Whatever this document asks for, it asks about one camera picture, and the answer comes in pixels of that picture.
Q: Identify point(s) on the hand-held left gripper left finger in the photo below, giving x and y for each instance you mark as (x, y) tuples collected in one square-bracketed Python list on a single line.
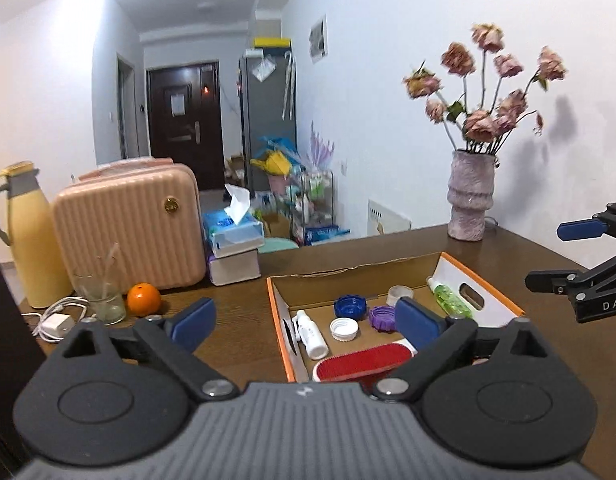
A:
[(192, 322)]

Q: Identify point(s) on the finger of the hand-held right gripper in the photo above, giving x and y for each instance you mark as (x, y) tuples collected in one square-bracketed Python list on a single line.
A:
[(553, 280), (580, 229)]

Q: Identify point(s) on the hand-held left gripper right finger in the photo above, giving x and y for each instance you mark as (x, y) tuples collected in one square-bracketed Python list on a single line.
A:
[(418, 321)]

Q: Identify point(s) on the clear small jar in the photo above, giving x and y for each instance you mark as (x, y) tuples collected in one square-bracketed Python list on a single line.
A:
[(399, 294)]

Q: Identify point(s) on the purple bottle cap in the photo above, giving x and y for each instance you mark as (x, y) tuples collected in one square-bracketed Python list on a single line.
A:
[(383, 319)]

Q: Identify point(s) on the green transparent bottle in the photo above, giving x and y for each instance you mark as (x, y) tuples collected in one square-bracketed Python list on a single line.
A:
[(450, 300)]

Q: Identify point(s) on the red lint brush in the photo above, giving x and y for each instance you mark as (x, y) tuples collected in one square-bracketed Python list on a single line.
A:
[(363, 362)]

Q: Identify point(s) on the blue bottle cap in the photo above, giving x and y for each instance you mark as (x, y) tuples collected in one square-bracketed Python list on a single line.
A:
[(350, 306)]

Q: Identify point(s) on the orange cardboard box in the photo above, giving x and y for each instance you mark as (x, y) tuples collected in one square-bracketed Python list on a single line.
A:
[(368, 270)]

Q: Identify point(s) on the white ribbed bottle cap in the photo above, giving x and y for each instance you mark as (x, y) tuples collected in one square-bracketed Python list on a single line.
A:
[(344, 330)]

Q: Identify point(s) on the small white bottle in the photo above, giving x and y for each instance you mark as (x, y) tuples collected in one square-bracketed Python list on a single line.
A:
[(310, 335)]

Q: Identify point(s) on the orange fruit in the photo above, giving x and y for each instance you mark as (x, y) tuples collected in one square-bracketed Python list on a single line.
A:
[(143, 300)]

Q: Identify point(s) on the white cardboard box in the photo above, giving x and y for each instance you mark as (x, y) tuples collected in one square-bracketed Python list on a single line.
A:
[(235, 267)]

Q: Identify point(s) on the clear glass cup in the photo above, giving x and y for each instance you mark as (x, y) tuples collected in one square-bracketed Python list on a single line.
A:
[(105, 305)]

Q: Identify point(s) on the blue tissue box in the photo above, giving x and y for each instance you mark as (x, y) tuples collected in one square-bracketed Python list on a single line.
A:
[(232, 232)]

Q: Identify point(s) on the white flat panel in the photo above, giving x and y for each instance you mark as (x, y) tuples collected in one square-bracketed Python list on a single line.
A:
[(388, 220)]

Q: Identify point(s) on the pink ribbed suitcase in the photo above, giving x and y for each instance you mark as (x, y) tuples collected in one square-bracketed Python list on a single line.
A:
[(127, 230)]

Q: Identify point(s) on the green round stool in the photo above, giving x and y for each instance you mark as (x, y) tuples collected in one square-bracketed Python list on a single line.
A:
[(278, 245)]

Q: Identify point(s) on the textured pink vase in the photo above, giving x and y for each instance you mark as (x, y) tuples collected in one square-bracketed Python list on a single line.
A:
[(470, 195)]

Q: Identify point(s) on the blue plastic packet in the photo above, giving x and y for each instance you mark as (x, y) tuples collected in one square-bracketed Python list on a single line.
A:
[(325, 235)]

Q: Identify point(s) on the bunch of dried pink roses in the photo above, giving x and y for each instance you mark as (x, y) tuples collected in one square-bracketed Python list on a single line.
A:
[(480, 125)]

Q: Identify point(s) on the yellow thermos jug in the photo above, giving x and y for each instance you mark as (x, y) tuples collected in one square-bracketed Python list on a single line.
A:
[(37, 250)]

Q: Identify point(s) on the dark brown entrance door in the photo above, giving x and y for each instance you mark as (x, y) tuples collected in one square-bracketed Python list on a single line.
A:
[(182, 150)]

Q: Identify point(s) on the yellow watering can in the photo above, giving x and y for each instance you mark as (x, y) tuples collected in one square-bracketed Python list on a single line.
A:
[(273, 164)]

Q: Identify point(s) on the black paper bag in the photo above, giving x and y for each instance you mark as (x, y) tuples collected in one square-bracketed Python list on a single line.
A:
[(2, 360)]

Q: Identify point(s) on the blue plastic item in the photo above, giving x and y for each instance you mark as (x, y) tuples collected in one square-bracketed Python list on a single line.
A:
[(278, 144)]

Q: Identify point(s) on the purple artificial flowers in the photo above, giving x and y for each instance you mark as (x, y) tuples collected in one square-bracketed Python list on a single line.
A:
[(322, 147)]

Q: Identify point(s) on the grey refrigerator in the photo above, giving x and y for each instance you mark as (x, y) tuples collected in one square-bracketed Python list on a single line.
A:
[(263, 120)]

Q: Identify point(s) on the grey interior door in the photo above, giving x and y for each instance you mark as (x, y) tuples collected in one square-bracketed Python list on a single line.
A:
[(127, 110)]

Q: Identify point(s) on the white folded umbrella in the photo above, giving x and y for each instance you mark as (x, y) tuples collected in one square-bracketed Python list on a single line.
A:
[(289, 85)]

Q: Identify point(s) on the paper sheet on refrigerator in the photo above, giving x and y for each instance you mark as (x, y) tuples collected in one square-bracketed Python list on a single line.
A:
[(263, 69)]

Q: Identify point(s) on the yellow flat box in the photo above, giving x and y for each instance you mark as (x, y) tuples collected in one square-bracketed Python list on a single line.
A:
[(272, 42)]

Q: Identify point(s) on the small wall picture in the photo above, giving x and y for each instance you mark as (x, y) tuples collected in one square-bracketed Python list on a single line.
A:
[(318, 39)]

